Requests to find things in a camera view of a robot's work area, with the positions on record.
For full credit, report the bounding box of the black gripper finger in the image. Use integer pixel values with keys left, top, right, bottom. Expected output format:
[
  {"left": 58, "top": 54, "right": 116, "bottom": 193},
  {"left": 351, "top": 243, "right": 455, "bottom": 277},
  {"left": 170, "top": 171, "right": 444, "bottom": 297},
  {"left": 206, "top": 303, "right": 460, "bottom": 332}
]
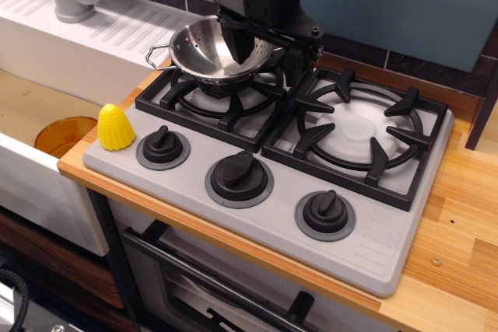
[
  {"left": 283, "top": 49, "right": 312, "bottom": 87},
  {"left": 219, "top": 16, "right": 254, "bottom": 65}
]

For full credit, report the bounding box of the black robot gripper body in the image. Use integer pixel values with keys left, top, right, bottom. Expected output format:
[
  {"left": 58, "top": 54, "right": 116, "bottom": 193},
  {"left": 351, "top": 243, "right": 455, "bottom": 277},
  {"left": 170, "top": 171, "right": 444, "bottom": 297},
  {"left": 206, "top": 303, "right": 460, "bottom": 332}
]
[{"left": 214, "top": 0, "right": 323, "bottom": 61}]

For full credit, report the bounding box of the stainless steel colander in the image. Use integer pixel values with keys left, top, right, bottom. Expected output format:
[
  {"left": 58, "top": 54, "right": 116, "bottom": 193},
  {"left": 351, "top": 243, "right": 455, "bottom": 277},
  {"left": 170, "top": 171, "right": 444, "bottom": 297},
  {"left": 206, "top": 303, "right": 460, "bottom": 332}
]
[{"left": 146, "top": 16, "right": 285, "bottom": 93}]

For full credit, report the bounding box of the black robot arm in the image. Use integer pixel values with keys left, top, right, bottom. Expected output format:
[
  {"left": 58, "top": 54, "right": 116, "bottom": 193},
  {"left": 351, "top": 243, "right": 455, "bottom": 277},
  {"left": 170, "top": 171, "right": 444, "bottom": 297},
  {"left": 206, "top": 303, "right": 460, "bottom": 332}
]
[{"left": 214, "top": 0, "right": 324, "bottom": 86}]

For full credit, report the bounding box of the black left burner grate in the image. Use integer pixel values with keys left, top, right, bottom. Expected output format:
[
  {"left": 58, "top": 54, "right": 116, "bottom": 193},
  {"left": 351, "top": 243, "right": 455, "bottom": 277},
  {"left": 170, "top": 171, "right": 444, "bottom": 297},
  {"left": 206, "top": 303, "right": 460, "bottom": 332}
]
[{"left": 135, "top": 48, "right": 296, "bottom": 152}]

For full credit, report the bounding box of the black burner grate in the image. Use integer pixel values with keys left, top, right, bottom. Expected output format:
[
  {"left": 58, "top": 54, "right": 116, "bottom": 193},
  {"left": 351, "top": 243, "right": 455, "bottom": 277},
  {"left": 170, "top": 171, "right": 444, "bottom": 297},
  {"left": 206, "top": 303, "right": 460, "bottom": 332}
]
[
  {"left": 135, "top": 48, "right": 296, "bottom": 152},
  {"left": 262, "top": 67, "right": 454, "bottom": 211}
]

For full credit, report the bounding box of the black right burner grate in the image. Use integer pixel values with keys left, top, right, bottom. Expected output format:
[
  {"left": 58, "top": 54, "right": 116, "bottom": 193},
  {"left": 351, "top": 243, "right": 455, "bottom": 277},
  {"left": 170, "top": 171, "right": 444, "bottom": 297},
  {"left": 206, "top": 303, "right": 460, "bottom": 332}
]
[{"left": 262, "top": 67, "right": 454, "bottom": 211}]

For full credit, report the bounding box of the black middle stove knob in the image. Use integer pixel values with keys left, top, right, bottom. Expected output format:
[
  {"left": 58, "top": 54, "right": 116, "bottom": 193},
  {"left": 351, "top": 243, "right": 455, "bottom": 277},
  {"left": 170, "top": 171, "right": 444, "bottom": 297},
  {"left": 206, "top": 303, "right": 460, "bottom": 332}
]
[{"left": 205, "top": 151, "right": 275, "bottom": 209}]

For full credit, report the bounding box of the black stove knob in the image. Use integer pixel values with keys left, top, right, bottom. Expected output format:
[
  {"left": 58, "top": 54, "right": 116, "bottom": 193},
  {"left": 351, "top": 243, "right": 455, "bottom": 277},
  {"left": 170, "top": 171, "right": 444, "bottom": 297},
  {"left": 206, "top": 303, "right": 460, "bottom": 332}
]
[
  {"left": 205, "top": 151, "right": 275, "bottom": 209},
  {"left": 135, "top": 125, "right": 191, "bottom": 171},
  {"left": 294, "top": 190, "right": 356, "bottom": 242}
]

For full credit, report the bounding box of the black left stove knob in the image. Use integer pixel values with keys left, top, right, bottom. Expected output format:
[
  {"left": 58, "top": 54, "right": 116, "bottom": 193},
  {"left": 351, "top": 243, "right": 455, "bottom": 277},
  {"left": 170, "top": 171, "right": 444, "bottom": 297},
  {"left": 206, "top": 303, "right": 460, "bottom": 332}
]
[{"left": 135, "top": 125, "right": 191, "bottom": 171}]

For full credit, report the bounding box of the grey toy stove top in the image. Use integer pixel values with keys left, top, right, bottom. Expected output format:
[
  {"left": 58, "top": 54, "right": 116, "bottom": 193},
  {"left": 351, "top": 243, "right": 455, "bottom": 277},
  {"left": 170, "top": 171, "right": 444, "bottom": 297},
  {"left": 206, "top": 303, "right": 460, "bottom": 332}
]
[{"left": 81, "top": 105, "right": 455, "bottom": 299}]

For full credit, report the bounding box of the yellow toy corn cob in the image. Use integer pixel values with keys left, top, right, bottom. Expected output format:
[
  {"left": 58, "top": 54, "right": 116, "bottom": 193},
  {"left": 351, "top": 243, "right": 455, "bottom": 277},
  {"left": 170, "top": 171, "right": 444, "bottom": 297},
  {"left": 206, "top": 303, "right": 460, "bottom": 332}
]
[{"left": 97, "top": 103, "right": 135, "bottom": 151}]

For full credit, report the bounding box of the black right stove knob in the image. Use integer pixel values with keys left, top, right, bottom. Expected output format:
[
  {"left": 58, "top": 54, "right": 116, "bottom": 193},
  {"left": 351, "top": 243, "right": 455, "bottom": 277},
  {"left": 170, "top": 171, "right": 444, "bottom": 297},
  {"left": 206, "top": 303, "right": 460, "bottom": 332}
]
[{"left": 294, "top": 190, "right": 356, "bottom": 242}]

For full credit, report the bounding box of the white toy sink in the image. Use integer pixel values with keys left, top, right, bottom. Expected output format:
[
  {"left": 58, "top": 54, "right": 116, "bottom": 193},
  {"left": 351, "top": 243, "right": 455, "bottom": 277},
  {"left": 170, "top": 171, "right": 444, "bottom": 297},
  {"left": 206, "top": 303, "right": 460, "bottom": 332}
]
[{"left": 1, "top": 0, "right": 192, "bottom": 257}]

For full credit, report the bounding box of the orange plastic cup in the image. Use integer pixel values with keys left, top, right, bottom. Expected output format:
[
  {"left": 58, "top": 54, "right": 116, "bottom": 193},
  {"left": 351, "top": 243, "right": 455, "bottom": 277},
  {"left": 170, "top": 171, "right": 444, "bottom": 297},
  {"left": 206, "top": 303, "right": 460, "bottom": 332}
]
[{"left": 34, "top": 116, "right": 97, "bottom": 159}]

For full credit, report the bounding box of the brass screw in counter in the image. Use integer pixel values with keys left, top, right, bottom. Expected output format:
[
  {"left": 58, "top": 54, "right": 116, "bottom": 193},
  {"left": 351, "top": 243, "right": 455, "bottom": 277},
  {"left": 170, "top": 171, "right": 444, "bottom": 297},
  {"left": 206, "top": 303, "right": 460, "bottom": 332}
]
[{"left": 431, "top": 257, "right": 443, "bottom": 267}]

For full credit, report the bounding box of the toy oven door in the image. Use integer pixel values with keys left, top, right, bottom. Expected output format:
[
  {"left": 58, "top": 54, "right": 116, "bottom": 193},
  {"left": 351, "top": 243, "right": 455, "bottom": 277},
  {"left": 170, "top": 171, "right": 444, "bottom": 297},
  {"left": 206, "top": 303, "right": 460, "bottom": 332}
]
[{"left": 121, "top": 221, "right": 391, "bottom": 331}]

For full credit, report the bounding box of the teal right wall cabinet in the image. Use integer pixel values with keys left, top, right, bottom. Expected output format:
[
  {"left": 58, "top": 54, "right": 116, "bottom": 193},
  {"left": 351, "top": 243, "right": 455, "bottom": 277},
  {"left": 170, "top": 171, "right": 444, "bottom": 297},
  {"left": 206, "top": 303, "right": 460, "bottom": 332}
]
[{"left": 301, "top": 0, "right": 497, "bottom": 72}]

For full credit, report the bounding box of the black braided cable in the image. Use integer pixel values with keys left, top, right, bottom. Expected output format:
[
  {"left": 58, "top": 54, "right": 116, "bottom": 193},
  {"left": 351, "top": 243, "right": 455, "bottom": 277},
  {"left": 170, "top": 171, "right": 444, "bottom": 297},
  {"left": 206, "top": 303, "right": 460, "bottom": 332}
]
[{"left": 0, "top": 267, "right": 31, "bottom": 332}]

